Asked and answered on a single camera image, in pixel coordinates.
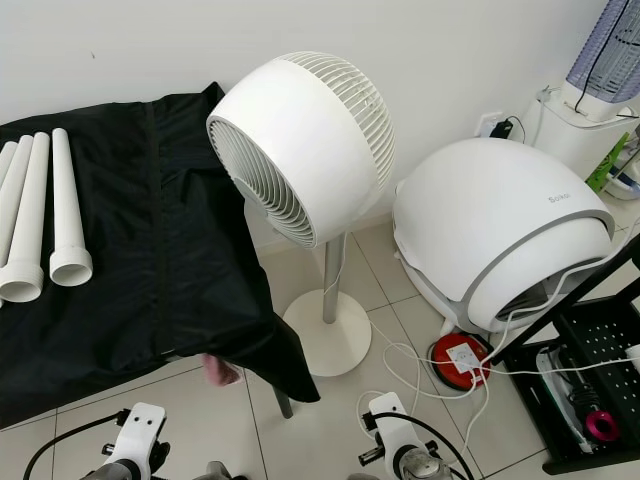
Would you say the white tapered table leg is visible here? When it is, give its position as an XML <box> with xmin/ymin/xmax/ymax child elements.
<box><xmin>49</xmin><ymin>127</ymin><xmax>95</xmax><ymax>289</ymax></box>
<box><xmin>0</xmin><ymin>131</ymin><xmax>53</xmax><ymax>304</ymax></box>
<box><xmin>0</xmin><ymin>140</ymin><xmax>23</xmax><ymax>263</ymax></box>

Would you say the red round power strip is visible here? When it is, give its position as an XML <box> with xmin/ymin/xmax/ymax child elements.
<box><xmin>430</xmin><ymin>332</ymin><xmax>494</xmax><ymax>391</ymax></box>

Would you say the pink soft item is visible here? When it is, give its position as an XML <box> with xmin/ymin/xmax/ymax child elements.
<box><xmin>203</xmin><ymin>352</ymin><xmax>243</xmax><ymax>389</ymax></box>

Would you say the black table cloth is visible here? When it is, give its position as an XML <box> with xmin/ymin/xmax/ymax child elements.
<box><xmin>0</xmin><ymin>82</ymin><xmax>321</xmax><ymax>426</ymax></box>

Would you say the grey pink hair dryer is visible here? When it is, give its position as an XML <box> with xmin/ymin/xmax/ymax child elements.
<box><xmin>535</xmin><ymin>345</ymin><xmax>623</xmax><ymax>443</ymax></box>

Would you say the white domed litter box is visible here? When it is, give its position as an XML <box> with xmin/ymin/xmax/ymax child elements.
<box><xmin>391</xmin><ymin>138</ymin><xmax>617</xmax><ymax>334</ymax></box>

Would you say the black metal storage cart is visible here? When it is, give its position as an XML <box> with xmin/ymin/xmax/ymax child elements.
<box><xmin>490</xmin><ymin>235</ymin><xmax>640</xmax><ymax>476</ymax></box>

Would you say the white plastic bin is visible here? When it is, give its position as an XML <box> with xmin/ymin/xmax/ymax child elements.
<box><xmin>520</xmin><ymin>85</ymin><xmax>640</xmax><ymax>181</ymax></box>

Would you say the green packet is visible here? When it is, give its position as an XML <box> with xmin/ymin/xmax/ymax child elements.
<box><xmin>585</xmin><ymin>130</ymin><xmax>640</xmax><ymax>196</ymax></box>

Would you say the purple mosquito lamp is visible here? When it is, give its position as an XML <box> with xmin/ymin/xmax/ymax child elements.
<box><xmin>565</xmin><ymin>0</ymin><xmax>640</xmax><ymax>106</ymax></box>

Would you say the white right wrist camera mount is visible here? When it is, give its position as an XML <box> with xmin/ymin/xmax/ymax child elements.
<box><xmin>365</xmin><ymin>392</ymin><xmax>413</xmax><ymax>471</ymax></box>

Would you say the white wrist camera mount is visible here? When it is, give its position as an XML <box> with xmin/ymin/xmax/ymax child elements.
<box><xmin>112</xmin><ymin>402</ymin><xmax>167</xmax><ymax>479</ymax></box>
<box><xmin>365</xmin><ymin>392</ymin><xmax>413</xmax><ymax>471</ymax></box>

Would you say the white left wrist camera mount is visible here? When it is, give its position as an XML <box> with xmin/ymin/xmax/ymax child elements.
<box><xmin>112</xmin><ymin>402</ymin><xmax>167</xmax><ymax>479</ymax></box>

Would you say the black table frame leg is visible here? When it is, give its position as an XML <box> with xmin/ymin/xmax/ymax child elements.
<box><xmin>273</xmin><ymin>385</ymin><xmax>294</xmax><ymax>419</ymax></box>

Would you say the white power cable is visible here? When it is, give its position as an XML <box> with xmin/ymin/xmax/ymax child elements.
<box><xmin>355</xmin><ymin>262</ymin><xmax>640</xmax><ymax>441</ymax></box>

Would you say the white pedestal fan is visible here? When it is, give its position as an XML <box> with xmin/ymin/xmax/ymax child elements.
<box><xmin>206</xmin><ymin>50</ymin><xmax>398</xmax><ymax>379</ymax></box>

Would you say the white wall socket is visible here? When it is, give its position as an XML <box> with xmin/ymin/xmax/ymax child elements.
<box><xmin>476</xmin><ymin>110</ymin><xmax>506</xmax><ymax>139</ymax></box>

